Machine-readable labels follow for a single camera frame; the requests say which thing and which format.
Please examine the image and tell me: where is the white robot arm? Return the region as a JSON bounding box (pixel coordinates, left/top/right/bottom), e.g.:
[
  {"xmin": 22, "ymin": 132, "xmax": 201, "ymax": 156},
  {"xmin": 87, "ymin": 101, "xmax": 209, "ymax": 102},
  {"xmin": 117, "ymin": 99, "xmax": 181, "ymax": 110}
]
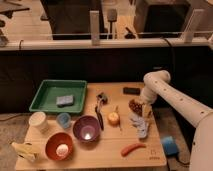
[{"xmin": 141, "ymin": 70, "xmax": 213, "ymax": 171}]

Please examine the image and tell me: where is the purple bowl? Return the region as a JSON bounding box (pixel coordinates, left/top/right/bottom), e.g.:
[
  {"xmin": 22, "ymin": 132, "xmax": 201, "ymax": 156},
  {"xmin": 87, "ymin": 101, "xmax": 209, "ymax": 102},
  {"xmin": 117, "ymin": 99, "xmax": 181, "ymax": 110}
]
[{"xmin": 73, "ymin": 115, "xmax": 100, "ymax": 143}]

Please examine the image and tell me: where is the red bowl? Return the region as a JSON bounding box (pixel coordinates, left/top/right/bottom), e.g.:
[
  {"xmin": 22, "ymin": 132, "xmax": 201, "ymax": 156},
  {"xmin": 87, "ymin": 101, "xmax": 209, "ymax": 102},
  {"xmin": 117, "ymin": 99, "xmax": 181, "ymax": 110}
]
[{"xmin": 45, "ymin": 132, "xmax": 73, "ymax": 161}]

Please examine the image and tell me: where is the blue-grey cloth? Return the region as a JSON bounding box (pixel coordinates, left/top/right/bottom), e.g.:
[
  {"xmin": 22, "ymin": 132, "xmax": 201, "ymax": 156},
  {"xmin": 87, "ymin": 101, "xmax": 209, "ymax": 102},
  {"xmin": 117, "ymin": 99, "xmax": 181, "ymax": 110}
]
[{"xmin": 130, "ymin": 113, "xmax": 149, "ymax": 139}]

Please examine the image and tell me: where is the black rectangular block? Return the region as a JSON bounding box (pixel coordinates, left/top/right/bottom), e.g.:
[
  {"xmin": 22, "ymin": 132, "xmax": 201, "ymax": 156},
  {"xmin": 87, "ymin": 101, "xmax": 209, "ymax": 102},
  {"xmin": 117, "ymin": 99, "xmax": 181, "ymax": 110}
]
[{"xmin": 123, "ymin": 87, "xmax": 140, "ymax": 95}]

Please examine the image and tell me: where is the yellow apple toy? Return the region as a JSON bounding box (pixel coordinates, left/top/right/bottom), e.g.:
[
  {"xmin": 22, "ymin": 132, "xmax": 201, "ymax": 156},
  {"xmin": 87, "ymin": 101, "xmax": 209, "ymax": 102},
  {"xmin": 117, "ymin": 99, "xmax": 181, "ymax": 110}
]
[{"xmin": 107, "ymin": 108, "xmax": 120, "ymax": 126}]

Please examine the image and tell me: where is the wooden board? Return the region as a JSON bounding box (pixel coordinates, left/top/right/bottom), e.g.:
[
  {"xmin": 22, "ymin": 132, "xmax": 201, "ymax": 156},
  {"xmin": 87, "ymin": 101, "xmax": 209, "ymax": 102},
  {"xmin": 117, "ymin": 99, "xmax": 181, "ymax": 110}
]
[{"xmin": 15, "ymin": 83, "xmax": 166, "ymax": 171}]

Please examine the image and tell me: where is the blue box on floor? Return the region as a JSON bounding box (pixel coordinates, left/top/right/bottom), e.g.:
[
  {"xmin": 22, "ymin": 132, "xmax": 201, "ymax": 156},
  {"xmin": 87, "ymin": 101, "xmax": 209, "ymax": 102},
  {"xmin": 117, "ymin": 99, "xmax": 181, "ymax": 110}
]
[{"xmin": 161, "ymin": 136, "xmax": 179, "ymax": 156}]

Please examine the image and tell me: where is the black vegetable peeler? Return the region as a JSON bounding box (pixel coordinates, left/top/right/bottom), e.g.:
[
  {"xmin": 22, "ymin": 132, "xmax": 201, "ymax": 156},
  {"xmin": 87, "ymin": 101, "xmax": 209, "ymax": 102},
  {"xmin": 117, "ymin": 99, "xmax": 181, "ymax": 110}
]
[{"xmin": 95, "ymin": 92, "xmax": 108, "ymax": 130}]

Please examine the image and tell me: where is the orange sausage toy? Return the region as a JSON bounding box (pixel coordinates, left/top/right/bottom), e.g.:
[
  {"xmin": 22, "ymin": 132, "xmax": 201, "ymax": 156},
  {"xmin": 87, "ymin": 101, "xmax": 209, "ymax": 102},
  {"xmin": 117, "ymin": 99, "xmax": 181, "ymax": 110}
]
[{"xmin": 121, "ymin": 143, "xmax": 146, "ymax": 157}]

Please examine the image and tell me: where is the blue-grey sponge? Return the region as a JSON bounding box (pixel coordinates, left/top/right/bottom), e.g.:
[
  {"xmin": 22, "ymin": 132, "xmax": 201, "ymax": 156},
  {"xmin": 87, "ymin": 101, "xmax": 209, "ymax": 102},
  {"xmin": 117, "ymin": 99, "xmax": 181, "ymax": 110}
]
[{"xmin": 56, "ymin": 95, "xmax": 74, "ymax": 107}]

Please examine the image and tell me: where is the small blue cup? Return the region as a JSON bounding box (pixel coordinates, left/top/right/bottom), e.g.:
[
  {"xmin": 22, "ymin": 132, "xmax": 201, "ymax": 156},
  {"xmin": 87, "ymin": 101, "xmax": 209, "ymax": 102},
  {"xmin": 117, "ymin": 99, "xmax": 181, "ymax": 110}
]
[{"xmin": 56, "ymin": 113, "xmax": 71, "ymax": 129}]

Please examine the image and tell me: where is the green plastic tray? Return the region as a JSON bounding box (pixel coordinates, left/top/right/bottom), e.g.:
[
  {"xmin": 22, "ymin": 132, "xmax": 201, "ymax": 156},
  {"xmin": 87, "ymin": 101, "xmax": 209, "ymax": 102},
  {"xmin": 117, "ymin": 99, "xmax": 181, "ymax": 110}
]
[{"xmin": 29, "ymin": 80, "xmax": 87, "ymax": 115}]

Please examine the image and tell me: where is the white paper cup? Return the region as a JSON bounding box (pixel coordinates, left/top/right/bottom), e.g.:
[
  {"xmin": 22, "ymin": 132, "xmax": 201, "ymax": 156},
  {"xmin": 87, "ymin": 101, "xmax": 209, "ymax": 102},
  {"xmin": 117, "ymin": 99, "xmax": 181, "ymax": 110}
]
[{"xmin": 28, "ymin": 112, "xmax": 48, "ymax": 133}]

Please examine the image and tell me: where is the yellow banana toy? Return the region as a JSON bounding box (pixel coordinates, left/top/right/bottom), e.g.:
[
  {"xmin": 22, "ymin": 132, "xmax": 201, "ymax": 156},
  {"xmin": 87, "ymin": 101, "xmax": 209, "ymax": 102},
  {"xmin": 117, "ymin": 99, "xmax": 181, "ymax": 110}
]
[{"xmin": 11, "ymin": 142, "xmax": 39, "ymax": 162}]

